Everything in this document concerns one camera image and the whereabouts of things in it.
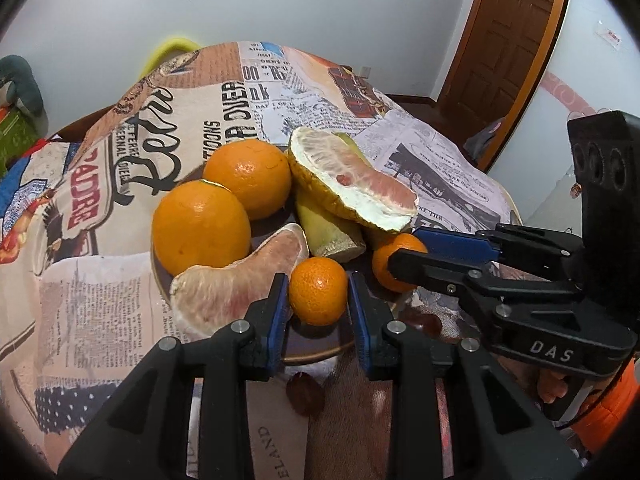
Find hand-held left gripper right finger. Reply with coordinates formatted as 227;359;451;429
347;270;587;480

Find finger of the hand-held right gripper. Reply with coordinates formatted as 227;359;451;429
387;248;584;319
412;224;587;282

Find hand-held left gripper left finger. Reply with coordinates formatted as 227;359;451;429
57;272;294;480

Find small tangerine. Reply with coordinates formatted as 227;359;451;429
288;256;349;326
371;232;430;294

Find purple plate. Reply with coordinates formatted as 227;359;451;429
150;150;357;367

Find peeled pomelo segment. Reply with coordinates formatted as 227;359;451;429
169;222;310;341

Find green sugarcane piece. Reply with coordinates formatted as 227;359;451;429
332;131;374;160
294;189;369;264

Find large orange with sticker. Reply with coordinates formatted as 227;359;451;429
151;180;252;278

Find pomelo wedge with peel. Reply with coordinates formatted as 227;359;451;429
287;126;419;234

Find person's right forearm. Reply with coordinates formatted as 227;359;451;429
569;352;640;447

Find person's right hand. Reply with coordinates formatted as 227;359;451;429
537;366;572;405

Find dark red grape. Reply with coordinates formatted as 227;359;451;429
285;371;326;417
400;307;443;339

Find dark cloth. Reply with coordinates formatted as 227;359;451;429
464;116;507;162

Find printed blanket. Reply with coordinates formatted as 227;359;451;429
0;40;523;480

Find white sliding wardrobe door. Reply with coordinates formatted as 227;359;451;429
487;0;640;226

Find brown wooden door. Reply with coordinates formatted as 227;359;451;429
439;0;572;162

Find red and white sticker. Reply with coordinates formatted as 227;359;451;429
597;22;624;49

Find blue patchwork quilt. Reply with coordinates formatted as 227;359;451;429
0;140;76;221

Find grey plush toy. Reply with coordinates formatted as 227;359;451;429
0;54;47;122

